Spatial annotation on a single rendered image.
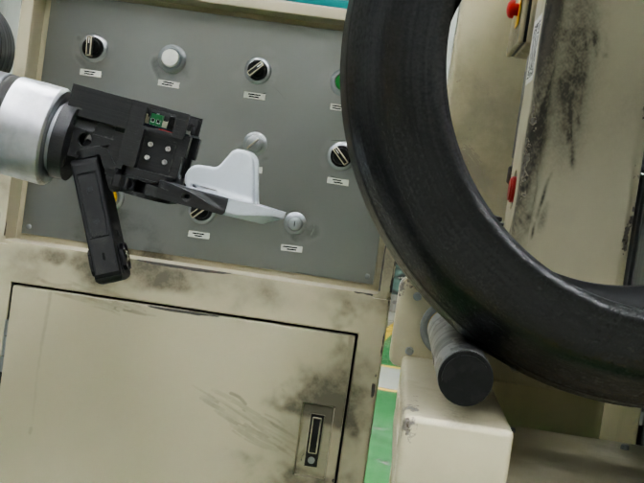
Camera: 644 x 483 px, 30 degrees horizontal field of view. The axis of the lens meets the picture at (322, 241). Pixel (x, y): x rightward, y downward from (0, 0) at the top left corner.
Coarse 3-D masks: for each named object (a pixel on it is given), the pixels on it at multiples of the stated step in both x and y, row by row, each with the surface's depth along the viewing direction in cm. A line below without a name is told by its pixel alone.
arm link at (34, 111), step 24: (24, 96) 105; (48, 96) 105; (0, 120) 104; (24, 120) 104; (48, 120) 104; (0, 144) 104; (24, 144) 104; (48, 144) 105; (0, 168) 106; (24, 168) 105
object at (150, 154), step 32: (96, 96) 106; (64, 128) 105; (96, 128) 107; (128, 128) 104; (160, 128) 105; (192, 128) 108; (64, 160) 107; (128, 160) 104; (160, 160) 105; (128, 192) 105
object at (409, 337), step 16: (400, 288) 130; (400, 304) 130; (416, 304) 130; (400, 320) 130; (416, 320) 130; (400, 336) 130; (416, 336) 130; (400, 352) 130; (416, 352) 130; (496, 368) 130; (512, 368) 130; (528, 384) 130; (544, 384) 130
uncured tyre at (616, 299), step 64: (384, 0) 96; (448, 0) 94; (384, 64) 95; (384, 128) 96; (448, 128) 94; (384, 192) 98; (448, 192) 95; (448, 256) 95; (512, 256) 94; (448, 320) 101; (512, 320) 96; (576, 320) 94; (640, 320) 94; (576, 384) 98; (640, 384) 96
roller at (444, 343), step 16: (432, 320) 126; (432, 336) 116; (448, 336) 106; (464, 336) 105; (432, 352) 110; (448, 352) 98; (464, 352) 96; (480, 352) 98; (448, 368) 96; (464, 368) 96; (480, 368) 95; (448, 384) 96; (464, 384) 96; (480, 384) 95; (448, 400) 96; (464, 400) 96; (480, 400) 96
